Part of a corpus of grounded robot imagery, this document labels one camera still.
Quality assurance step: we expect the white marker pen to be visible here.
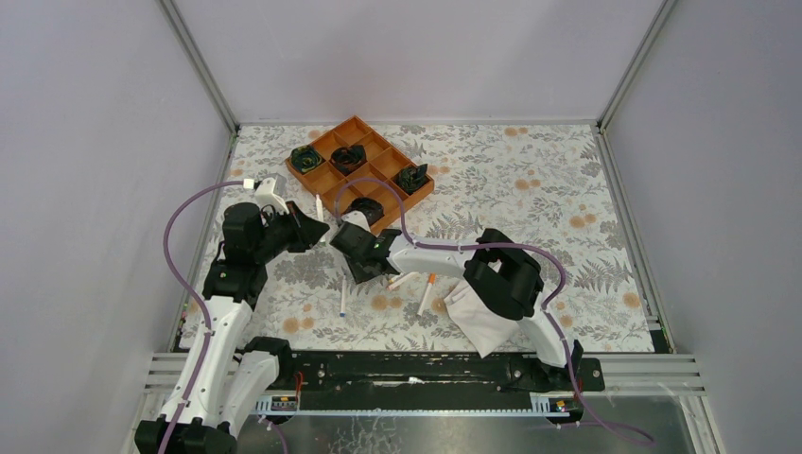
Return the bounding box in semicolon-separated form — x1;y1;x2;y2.
417;282;435;316
315;194;326;244

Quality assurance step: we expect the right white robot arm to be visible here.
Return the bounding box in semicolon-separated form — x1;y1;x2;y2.
330;221;583;369

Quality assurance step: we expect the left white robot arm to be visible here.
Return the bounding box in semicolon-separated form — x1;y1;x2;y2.
134;201;329;453

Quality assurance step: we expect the dark blue rolled tie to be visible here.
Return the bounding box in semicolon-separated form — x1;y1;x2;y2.
345;197;384;226

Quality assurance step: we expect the dark green rolled tie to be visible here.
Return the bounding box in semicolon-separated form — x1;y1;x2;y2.
393;164;429;195

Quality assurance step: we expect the orange wooden compartment tray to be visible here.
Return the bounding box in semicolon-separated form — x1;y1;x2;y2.
285;116;434;234

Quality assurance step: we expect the green patterned rolled tie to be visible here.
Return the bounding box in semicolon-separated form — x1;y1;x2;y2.
289;145;324;175

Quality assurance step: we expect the white folded cloth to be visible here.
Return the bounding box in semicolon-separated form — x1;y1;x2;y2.
445;281;520;358

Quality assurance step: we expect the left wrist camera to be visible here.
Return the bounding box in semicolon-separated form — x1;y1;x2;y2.
242;173;289;215

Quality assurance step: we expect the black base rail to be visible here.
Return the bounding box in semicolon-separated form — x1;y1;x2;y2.
255;351;605;416

